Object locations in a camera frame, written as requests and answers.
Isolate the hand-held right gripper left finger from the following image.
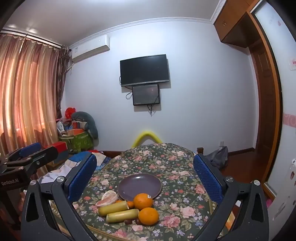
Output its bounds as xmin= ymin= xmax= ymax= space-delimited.
xmin=21 ymin=152 xmax=97 ymax=241

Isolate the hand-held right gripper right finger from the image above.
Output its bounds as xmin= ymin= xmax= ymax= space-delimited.
xmin=193 ymin=153 xmax=270 ymax=241

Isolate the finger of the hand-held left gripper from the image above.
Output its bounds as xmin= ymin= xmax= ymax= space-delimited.
xmin=0 ymin=142 xmax=42 ymax=165
xmin=5 ymin=146 xmax=59 ymax=174

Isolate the peeled pomelo segment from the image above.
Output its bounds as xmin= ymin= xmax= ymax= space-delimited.
xmin=96 ymin=190 xmax=119 ymax=207

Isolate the yellow-green pomelo peel slice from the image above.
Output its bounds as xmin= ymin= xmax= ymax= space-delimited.
xmin=98 ymin=201 xmax=129 ymax=216

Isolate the purple round plate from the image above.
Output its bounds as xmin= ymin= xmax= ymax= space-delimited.
xmin=117 ymin=173 xmax=162 ymax=202

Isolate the orange with sticker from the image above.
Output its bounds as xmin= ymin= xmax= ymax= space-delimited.
xmin=133 ymin=193 xmax=154 ymax=211

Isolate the plain orange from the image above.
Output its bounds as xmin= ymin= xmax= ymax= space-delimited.
xmin=138 ymin=207 xmax=159 ymax=226

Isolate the red box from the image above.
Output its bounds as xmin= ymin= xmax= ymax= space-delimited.
xmin=43 ymin=142 xmax=68 ymax=153

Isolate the white cloth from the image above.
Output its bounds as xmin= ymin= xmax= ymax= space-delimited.
xmin=37 ymin=162 xmax=77 ymax=183

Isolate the grey bag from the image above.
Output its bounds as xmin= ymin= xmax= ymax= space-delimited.
xmin=205 ymin=146 xmax=228 ymax=168

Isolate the floral blanket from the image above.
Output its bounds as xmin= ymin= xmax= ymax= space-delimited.
xmin=50 ymin=143 xmax=235 ymax=241

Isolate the green storage box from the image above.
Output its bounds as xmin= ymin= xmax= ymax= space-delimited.
xmin=59 ymin=132 xmax=94 ymax=152

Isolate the orange cardboard box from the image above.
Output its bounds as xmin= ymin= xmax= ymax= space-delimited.
xmin=67 ymin=129 xmax=85 ymax=137

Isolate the red plastic bag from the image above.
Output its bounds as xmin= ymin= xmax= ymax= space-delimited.
xmin=65 ymin=107 xmax=78 ymax=119

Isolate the grey plush toy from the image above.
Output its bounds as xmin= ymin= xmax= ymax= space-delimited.
xmin=71 ymin=112 xmax=99 ymax=139

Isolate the orange pink curtain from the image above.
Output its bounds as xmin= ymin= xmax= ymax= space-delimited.
xmin=0 ymin=32 xmax=63 ymax=182

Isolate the yellow foam tube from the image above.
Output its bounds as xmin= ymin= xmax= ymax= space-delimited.
xmin=132 ymin=131 xmax=162 ymax=147

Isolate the brown patterned curtain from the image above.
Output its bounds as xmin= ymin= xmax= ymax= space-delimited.
xmin=57 ymin=45 xmax=71 ymax=121

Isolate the brown wooden door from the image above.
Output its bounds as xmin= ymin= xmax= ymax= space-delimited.
xmin=250 ymin=39 xmax=282 ymax=183

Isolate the white air conditioner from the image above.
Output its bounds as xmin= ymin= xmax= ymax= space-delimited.
xmin=69 ymin=35 xmax=110 ymax=63

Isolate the white wardrobe door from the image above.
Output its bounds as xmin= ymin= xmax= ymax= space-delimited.
xmin=254 ymin=3 xmax=296 ymax=232

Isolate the wooden overhead cabinet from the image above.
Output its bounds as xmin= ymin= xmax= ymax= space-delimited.
xmin=214 ymin=0 xmax=264 ymax=48

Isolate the small black wall monitor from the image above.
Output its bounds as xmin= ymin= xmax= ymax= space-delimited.
xmin=132 ymin=84 xmax=161 ymax=106

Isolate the large black wall television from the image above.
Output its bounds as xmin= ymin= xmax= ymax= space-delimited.
xmin=120 ymin=54 xmax=170 ymax=87

